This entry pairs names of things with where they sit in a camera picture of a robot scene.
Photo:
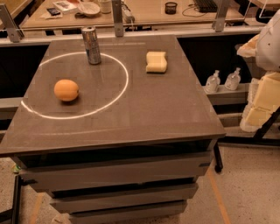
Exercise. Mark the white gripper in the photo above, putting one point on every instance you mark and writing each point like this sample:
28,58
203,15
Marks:
269,48

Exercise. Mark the orange fruit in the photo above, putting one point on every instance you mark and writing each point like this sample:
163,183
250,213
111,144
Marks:
66,90

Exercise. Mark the clear sanitizer bottle right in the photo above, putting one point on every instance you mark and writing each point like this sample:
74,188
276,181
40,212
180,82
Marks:
233,80

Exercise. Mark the clear sanitizer bottle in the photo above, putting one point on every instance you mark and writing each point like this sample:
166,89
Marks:
233,80
213,82

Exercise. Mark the clear sanitizer bottle left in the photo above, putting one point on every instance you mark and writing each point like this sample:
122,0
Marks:
213,82

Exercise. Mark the black keyboard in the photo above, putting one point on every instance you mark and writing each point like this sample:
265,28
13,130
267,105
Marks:
206,6

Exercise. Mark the yellow sponge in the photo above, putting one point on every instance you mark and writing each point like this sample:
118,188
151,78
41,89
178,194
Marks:
156,62

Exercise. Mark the black mesh pen cup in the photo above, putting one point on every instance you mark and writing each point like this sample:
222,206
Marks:
170,8

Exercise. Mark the white power strip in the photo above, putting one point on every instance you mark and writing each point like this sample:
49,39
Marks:
127,15

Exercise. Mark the grey drawer cabinet table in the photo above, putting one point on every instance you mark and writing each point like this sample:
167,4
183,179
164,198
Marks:
131,145

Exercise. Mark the white cup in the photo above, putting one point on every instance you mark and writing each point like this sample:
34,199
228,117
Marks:
105,6

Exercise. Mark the silver drink can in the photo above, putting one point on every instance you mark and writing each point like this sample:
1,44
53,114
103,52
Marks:
91,45

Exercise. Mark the white bowl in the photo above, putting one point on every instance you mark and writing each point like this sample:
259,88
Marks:
89,9

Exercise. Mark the book on desk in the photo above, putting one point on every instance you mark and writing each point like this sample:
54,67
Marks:
65,7

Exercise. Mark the black phone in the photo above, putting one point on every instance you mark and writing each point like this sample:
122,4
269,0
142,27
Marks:
53,11

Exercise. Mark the metal post right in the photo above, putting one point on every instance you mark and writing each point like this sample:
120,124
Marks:
220,18

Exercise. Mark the metal post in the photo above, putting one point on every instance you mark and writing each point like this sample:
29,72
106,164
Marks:
117,17
220,18
14,32

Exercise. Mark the metal post centre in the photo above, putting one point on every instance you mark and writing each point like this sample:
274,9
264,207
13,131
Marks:
117,17

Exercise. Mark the metal post left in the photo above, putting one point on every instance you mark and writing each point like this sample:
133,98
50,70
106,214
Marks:
14,32

